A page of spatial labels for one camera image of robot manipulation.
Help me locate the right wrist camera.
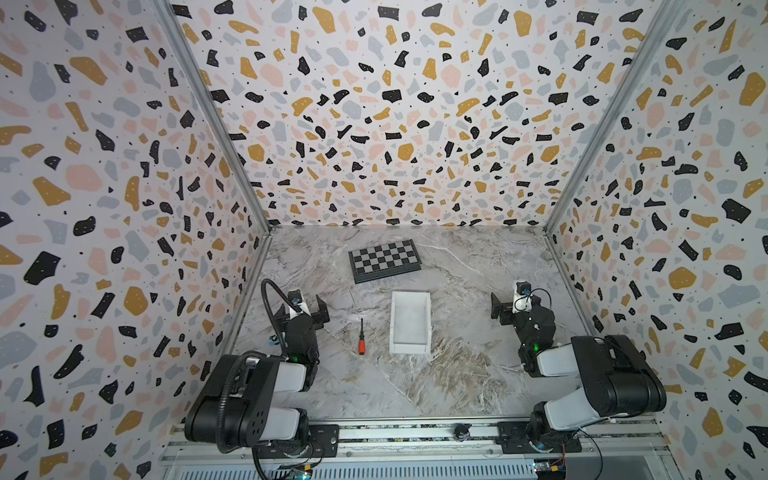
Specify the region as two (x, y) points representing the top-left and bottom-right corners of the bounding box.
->
(513, 281), (532, 312)

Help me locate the red black screwdriver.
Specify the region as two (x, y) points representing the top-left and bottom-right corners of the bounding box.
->
(358, 318), (366, 356)

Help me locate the aluminium mounting rail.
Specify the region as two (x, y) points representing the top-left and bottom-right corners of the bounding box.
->
(160, 416), (682, 479)

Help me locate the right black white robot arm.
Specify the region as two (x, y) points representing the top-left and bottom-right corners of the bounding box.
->
(490, 282), (667, 449)

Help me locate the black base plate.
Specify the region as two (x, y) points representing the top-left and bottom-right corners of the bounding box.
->
(495, 421), (582, 454)
(255, 424), (340, 462)

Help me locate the black knob on rail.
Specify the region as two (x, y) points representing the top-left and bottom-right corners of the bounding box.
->
(453, 423), (471, 442)

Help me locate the white plastic bin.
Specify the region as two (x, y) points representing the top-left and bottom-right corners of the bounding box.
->
(389, 291), (432, 355)

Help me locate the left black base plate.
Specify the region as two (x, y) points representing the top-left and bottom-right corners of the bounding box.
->
(255, 424), (340, 462)

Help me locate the black white chessboard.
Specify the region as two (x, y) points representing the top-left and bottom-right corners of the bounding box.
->
(348, 239), (422, 284)

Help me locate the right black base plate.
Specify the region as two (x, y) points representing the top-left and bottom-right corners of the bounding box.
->
(495, 421), (582, 454)

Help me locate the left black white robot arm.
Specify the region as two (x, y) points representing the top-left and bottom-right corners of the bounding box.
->
(184, 290), (330, 458)

